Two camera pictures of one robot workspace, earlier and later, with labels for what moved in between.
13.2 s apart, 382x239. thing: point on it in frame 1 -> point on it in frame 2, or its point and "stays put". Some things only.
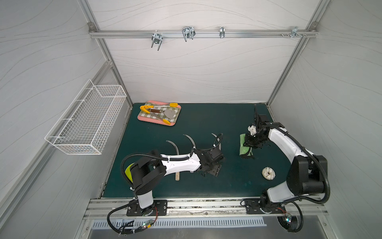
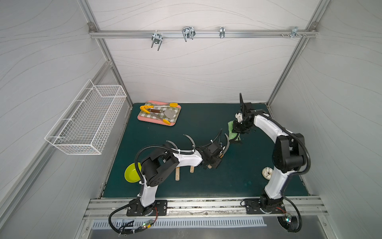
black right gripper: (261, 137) -> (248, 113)
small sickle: (177, 174) stays put
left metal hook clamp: (156, 38) stays put
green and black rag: (245, 152) -> (233, 137)
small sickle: (220, 145) -> (228, 145)
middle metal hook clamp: (188, 32) stays put
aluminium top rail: (190, 32) stays put
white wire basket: (84, 127) stays put
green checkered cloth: (162, 111) stays put
